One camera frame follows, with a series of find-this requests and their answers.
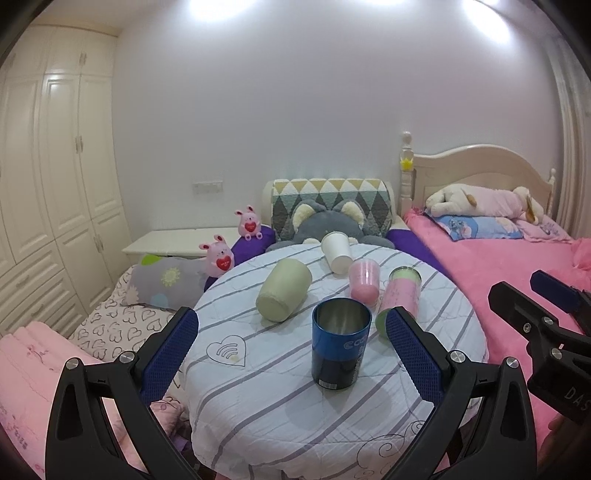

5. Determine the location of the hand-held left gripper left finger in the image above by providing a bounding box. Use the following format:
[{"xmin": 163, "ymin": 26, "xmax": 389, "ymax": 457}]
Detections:
[{"xmin": 45, "ymin": 306, "xmax": 209, "ymax": 480}]

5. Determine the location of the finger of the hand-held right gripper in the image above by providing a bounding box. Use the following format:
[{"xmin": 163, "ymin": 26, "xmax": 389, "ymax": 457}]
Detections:
[
  {"xmin": 488, "ymin": 281, "xmax": 591, "ymax": 370},
  {"xmin": 529, "ymin": 270, "xmax": 591, "ymax": 334}
]

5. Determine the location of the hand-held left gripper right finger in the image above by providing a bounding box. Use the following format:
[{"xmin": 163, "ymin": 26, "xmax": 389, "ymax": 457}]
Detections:
[{"xmin": 385, "ymin": 306, "xmax": 539, "ymax": 480}]

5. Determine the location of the pale green cup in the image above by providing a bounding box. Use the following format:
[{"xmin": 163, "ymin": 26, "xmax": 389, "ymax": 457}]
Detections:
[{"xmin": 255, "ymin": 257, "xmax": 313, "ymax": 323}]

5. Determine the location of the pink and green cup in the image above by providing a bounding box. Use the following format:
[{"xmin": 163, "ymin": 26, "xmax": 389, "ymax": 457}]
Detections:
[{"xmin": 374, "ymin": 266, "xmax": 422, "ymax": 341}]

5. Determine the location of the blue metal cup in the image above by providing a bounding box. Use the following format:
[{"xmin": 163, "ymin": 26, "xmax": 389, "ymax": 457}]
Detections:
[{"xmin": 311, "ymin": 298, "xmax": 373, "ymax": 391}]

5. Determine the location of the pink plastic cup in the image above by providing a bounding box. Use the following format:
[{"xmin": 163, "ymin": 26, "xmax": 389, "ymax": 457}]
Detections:
[{"xmin": 348, "ymin": 259, "xmax": 382, "ymax": 304}]

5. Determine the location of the white paper cup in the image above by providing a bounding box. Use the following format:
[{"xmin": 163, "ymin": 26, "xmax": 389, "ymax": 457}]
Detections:
[{"xmin": 321, "ymin": 232, "xmax": 353, "ymax": 274}]

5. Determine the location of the pink fleece blanket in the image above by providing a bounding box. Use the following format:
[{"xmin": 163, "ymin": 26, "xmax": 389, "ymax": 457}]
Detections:
[{"xmin": 403, "ymin": 208, "xmax": 591, "ymax": 418}]

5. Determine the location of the heart print bed sheet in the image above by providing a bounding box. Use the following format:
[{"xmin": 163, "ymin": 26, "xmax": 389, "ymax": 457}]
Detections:
[{"xmin": 69, "ymin": 268, "xmax": 195, "ymax": 366}]

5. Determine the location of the pink printed pillow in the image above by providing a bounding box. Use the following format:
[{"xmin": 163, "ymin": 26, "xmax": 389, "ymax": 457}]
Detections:
[{"xmin": 516, "ymin": 214, "xmax": 574, "ymax": 243}]

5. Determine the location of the grey floral pillow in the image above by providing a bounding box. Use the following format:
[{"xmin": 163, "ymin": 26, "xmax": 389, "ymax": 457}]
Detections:
[{"xmin": 124, "ymin": 255, "xmax": 218, "ymax": 311}]

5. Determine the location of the blue printed pillow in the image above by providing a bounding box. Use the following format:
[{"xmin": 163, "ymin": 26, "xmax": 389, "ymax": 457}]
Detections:
[{"xmin": 431, "ymin": 213, "xmax": 525, "ymax": 242}]

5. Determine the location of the striped white table cloth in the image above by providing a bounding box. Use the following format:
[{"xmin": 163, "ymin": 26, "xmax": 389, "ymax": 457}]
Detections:
[{"xmin": 178, "ymin": 242, "xmax": 490, "ymax": 480}]

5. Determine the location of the pink bunny plush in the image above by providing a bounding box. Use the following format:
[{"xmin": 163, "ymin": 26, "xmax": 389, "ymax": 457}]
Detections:
[
  {"xmin": 234, "ymin": 205, "xmax": 265, "ymax": 241},
  {"xmin": 198, "ymin": 234, "xmax": 235, "ymax": 278}
]

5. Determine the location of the white nightstand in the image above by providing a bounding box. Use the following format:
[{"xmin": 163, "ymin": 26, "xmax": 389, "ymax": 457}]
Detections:
[{"xmin": 121, "ymin": 226, "xmax": 243, "ymax": 260}]

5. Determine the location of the pink and white plush dog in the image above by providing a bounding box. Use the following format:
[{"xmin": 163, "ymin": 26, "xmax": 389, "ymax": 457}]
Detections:
[{"xmin": 425, "ymin": 184, "xmax": 546, "ymax": 223}]

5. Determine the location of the light pink folded quilt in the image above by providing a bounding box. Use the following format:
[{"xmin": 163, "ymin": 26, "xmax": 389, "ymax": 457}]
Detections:
[{"xmin": 0, "ymin": 320, "xmax": 185, "ymax": 474}]

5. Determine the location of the cream bed headboard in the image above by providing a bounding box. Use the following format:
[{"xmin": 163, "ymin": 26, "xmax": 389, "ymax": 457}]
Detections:
[{"xmin": 399, "ymin": 130, "xmax": 559, "ymax": 219}]

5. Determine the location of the grey cat plush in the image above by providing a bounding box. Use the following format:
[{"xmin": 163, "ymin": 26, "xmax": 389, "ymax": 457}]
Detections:
[{"xmin": 265, "ymin": 199, "xmax": 391, "ymax": 254}]

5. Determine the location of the diamond patterned cushion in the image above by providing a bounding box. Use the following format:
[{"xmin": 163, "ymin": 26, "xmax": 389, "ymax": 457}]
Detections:
[{"xmin": 271, "ymin": 178, "xmax": 393, "ymax": 242}]

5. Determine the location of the white curtain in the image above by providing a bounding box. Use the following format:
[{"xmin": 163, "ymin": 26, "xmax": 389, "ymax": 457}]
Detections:
[{"xmin": 547, "ymin": 23, "xmax": 591, "ymax": 234}]

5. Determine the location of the cream wardrobe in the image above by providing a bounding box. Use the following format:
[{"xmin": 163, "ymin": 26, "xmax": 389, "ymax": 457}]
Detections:
[{"xmin": 0, "ymin": 25, "xmax": 136, "ymax": 339}]

